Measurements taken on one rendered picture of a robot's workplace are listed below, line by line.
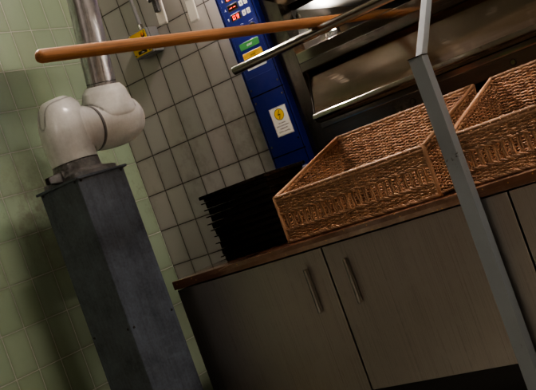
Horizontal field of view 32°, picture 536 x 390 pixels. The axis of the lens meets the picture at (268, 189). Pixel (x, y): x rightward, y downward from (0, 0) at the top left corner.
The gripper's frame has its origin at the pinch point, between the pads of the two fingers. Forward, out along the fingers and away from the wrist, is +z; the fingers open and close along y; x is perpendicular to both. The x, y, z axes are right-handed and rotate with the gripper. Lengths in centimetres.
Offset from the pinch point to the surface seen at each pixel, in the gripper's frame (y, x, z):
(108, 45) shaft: 52, 21, 10
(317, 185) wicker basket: -24, 13, 57
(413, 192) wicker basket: -25, 42, 65
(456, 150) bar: -16, 63, 56
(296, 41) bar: -36.4, 11.9, 12.9
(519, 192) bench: -22, 74, 71
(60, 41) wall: -53, -106, -22
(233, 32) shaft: 4.3, 20.3, 10.0
